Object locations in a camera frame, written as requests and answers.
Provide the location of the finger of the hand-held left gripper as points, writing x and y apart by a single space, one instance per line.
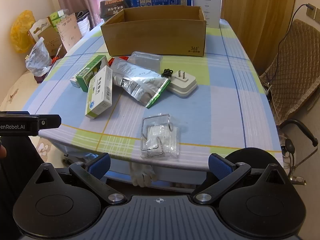
50 121

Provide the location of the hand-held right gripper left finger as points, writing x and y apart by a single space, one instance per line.
100 165

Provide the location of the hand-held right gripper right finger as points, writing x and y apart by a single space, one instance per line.
220 167

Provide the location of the narrow white medicine box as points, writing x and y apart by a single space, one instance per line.
74 81

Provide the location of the large white green medicine box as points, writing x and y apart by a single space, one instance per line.
98 95

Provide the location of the red snack packet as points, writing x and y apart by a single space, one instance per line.
110 60

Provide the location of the white power adapter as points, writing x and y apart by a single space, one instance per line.
182 87

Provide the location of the silver foil pouch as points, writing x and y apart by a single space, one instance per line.
135 82

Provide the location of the clear plastic zip bag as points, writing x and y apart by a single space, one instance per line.
147 60

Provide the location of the brown cardboard box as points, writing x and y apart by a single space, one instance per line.
155 37

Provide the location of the person's left hand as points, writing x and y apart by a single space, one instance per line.
2 151

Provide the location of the white glove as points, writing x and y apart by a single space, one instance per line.
142 175

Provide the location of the crumpled clear plastic bag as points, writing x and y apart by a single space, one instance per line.
37 57

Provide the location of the black chair armrest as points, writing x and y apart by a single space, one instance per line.
300 125

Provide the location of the yellow plastic bag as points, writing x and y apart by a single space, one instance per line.
21 32

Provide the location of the white paper bag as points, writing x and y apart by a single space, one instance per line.
83 25

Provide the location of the green tissue packs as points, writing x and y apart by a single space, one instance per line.
56 17

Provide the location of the quilted brown chair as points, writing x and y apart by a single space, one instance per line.
295 75

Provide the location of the dark brown snack box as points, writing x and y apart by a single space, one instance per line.
115 5

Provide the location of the tan curtain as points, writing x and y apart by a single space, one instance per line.
257 12

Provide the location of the white carton box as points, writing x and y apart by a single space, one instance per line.
207 7

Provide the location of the wall socket with plug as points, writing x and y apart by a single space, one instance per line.
312 12

